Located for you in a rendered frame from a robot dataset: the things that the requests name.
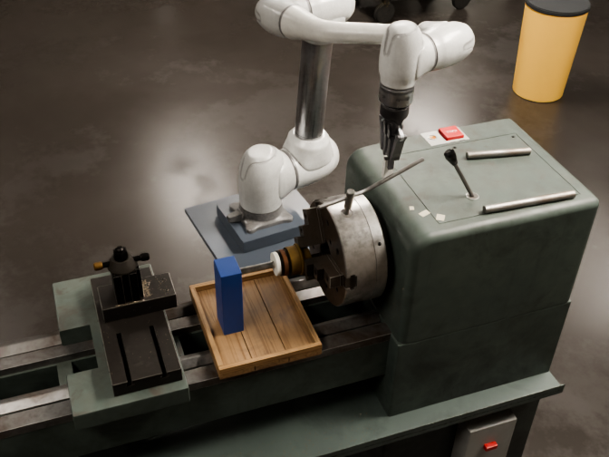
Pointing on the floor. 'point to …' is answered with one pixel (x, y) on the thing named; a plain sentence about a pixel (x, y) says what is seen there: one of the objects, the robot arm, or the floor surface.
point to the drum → (547, 47)
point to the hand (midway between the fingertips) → (388, 166)
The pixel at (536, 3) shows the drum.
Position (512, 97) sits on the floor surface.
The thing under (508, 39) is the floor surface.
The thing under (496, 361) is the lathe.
